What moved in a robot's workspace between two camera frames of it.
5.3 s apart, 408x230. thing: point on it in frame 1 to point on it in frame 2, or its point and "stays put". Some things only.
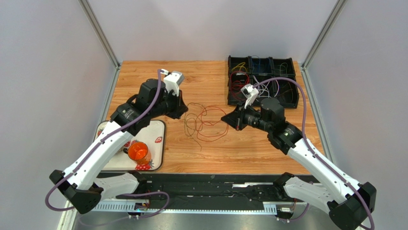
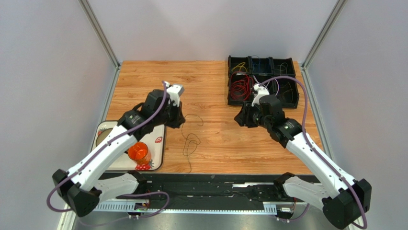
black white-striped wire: [185, 128] to [191, 141]
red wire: [238, 80] stays put
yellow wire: [240, 66] stays put
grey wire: [280, 67] stays put
